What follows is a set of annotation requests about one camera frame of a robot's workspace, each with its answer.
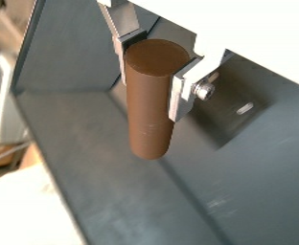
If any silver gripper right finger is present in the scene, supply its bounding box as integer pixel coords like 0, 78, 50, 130
168, 47, 232, 123

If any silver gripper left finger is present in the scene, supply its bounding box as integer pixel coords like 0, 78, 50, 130
97, 0, 147, 83

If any brown cylinder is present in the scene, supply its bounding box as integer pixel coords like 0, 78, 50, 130
124, 39, 189, 160

